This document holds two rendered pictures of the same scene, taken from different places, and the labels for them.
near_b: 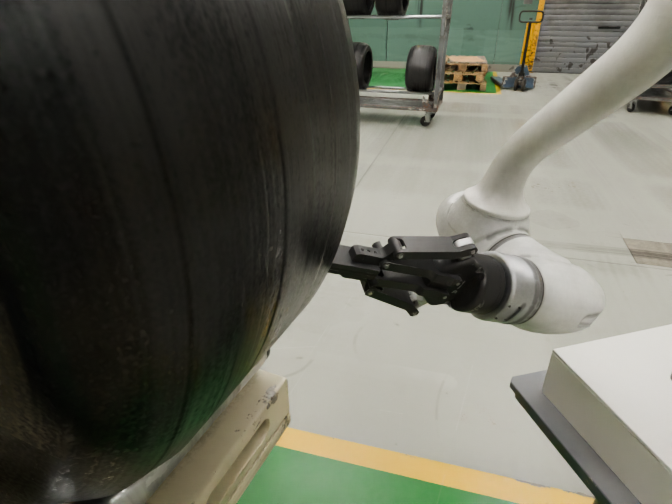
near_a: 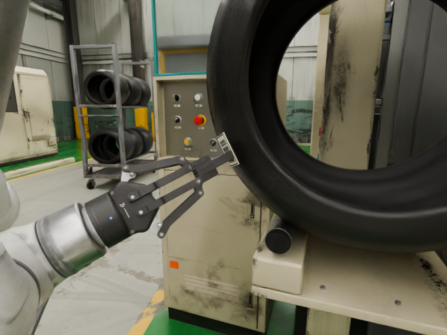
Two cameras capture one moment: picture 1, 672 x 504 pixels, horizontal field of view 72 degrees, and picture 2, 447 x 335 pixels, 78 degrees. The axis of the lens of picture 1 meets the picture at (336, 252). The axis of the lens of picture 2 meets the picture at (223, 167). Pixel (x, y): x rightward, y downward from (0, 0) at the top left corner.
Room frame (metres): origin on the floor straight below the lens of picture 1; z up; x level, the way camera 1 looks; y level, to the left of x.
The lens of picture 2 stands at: (0.88, -0.02, 1.13)
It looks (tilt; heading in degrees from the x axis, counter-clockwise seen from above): 12 degrees down; 176
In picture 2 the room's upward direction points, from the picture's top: straight up
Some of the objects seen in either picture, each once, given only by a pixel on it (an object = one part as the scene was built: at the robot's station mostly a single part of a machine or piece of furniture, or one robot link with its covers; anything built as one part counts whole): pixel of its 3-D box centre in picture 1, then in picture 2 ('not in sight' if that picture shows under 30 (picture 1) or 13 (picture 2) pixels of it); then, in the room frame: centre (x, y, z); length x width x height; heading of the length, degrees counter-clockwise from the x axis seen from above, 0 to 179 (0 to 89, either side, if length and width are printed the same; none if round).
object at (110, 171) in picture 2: not in sight; (122, 119); (-3.53, -1.28, 0.96); 1.36 x 0.71 x 1.92; 165
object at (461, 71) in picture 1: (462, 71); not in sight; (8.85, -2.26, 0.22); 1.27 x 0.90 x 0.44; 165
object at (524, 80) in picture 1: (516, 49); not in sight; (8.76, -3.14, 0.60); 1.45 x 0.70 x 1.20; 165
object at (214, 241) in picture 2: not in sight; (223, 203); (-0.50, 0.07, 0.63); 0.56 x 0.41 x 1.27; 66
